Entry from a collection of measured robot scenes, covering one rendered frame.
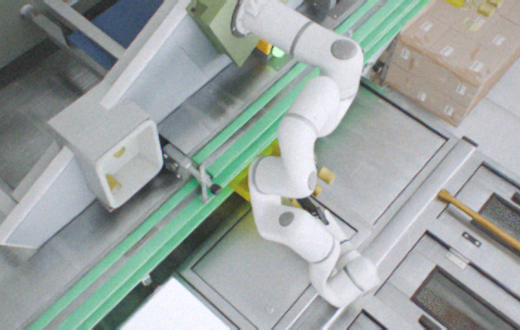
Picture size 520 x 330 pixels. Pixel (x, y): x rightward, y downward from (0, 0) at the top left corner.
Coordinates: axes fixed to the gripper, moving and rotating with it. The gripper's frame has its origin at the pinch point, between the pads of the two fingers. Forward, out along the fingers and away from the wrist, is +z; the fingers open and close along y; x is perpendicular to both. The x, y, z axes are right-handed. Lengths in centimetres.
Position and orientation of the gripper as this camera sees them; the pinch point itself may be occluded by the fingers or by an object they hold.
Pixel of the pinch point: (304, 205)
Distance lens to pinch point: 167.1
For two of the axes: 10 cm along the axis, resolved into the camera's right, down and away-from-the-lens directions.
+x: -8.3, 4.6, -3.1
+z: -5.5, -7.2, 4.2
